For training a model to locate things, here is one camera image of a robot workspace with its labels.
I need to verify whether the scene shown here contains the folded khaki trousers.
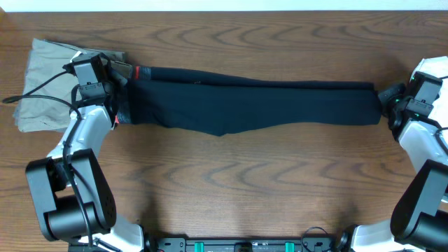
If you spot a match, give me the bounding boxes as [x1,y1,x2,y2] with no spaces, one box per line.
[13,38,127,132]

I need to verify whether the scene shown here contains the black leggings red waistband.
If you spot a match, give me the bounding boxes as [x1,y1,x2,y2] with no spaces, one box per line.
[116,66,382,136]

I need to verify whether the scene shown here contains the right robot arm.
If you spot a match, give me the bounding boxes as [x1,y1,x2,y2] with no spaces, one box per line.
[332,71,447,251]

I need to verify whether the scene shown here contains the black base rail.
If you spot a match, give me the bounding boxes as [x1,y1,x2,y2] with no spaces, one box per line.
[68,237,347,252]

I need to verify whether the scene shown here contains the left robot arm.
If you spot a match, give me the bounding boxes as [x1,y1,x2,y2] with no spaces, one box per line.
[25,69,146,251]

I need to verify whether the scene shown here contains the black and white garment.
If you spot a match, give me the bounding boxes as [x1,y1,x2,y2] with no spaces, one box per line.
[407,55,448,130]

